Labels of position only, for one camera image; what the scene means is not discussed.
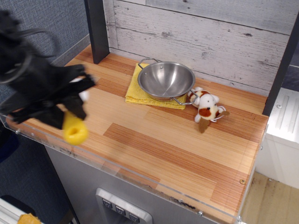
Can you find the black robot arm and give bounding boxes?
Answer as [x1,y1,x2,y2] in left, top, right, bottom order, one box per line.
[0,10,95,129]

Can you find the silver toy fridge cabinet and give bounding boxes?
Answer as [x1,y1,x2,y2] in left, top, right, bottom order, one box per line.
[46,147,236,224]

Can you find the dark left shelf post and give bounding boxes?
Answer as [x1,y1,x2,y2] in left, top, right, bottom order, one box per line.
[84,0,110,64]

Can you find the stainless steel bowl with handles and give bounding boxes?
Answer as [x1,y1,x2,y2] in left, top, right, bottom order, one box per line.
[137,58,198,105]

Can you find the yellow folded cloth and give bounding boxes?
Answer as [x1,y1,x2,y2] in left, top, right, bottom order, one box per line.
[125,63,185,110]

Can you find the white ridged side counter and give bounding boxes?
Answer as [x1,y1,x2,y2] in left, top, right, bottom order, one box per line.
[256,88,299,188]

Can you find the dark right shelf post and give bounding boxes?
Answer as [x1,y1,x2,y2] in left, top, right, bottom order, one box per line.
[262,15,299,116]

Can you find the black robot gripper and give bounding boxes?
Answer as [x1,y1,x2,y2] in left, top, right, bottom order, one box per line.
[0,65,95,130]

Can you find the dark shelf post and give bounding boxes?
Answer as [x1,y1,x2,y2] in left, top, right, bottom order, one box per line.
[262,15,299,116]
[84,0,110,64]

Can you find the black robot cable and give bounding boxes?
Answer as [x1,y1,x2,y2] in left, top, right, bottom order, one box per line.
[16,28,59,59]

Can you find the silver dispenser button panel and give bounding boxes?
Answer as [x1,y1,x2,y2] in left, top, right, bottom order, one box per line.
[95,188,153,224]

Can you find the yellow handled white toy knife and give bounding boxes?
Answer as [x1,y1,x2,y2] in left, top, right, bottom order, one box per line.
[62,77,91,146]

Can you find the brown white plush dog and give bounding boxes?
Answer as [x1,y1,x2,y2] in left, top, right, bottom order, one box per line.
[187,87,230,133]

